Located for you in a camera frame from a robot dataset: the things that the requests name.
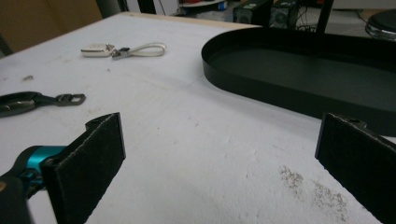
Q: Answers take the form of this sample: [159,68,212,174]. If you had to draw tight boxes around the brown wooden panel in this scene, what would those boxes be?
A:
[0,0,104,54]

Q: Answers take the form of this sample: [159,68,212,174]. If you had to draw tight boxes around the white key fob with loop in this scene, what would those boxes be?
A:
[80,42,167,61]

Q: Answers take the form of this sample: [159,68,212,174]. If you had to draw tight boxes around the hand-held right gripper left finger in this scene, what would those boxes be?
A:
[40,111,127,224]

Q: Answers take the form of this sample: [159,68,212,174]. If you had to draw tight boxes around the black round stool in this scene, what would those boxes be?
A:
[364,8,396,43]

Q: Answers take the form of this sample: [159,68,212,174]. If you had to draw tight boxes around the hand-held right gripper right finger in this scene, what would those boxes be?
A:
[315,112,396,224]

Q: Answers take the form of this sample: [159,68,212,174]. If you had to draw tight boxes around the black metal stand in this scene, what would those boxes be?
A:
[315,0,334,35]

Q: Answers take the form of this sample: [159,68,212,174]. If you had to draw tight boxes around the black computer tower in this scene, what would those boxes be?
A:
[233,0,274,26]
[270,0,302,30]

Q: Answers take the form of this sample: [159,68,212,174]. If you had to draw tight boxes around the black key fob with clasp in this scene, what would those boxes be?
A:
[0,91,87,119]

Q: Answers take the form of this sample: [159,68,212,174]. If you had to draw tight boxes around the white foam mat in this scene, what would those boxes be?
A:
[0,13,396,224]

